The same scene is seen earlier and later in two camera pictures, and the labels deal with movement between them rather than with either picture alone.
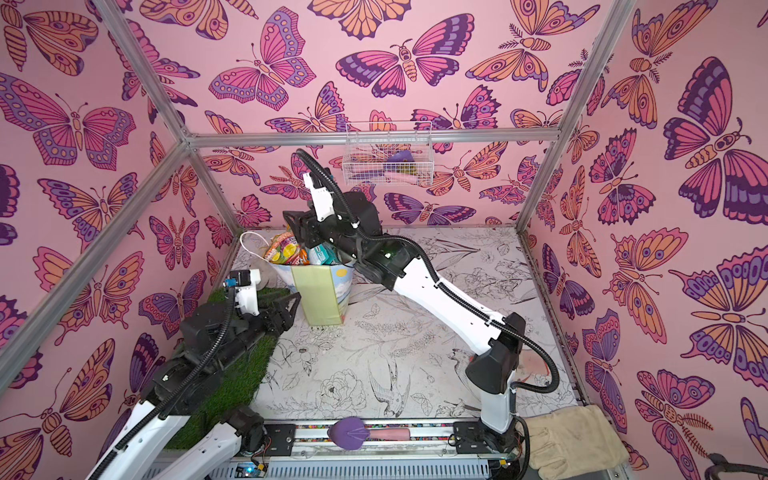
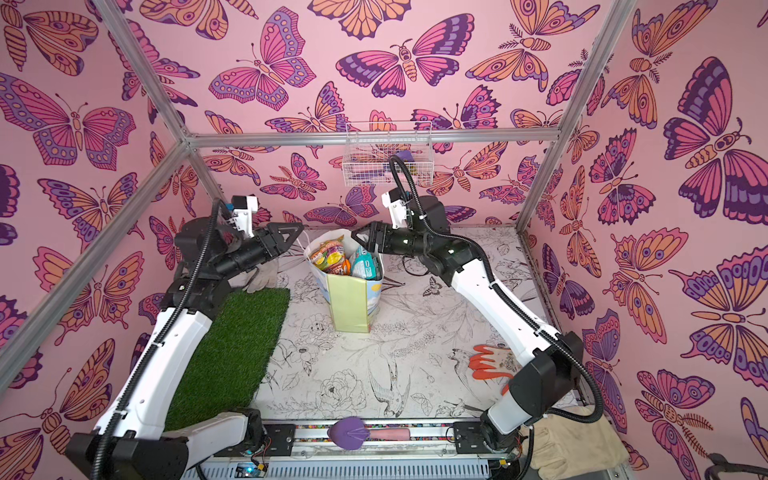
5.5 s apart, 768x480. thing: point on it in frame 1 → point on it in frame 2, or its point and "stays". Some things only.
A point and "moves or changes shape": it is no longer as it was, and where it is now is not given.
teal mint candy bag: x=323 y=253 moves or changes shape
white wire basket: x=388 y=153 stays
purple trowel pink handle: x=350 y=433 stays
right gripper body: x=305 y=225 → x=376 y=238
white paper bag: x=323 y=290 → x=353 y=300
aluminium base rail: x=306 y=450 stays
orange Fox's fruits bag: x=285 y=248 → x=329 y=257
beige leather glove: x=574 y=439 stays
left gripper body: x=274 y=328 → x=245 y=257
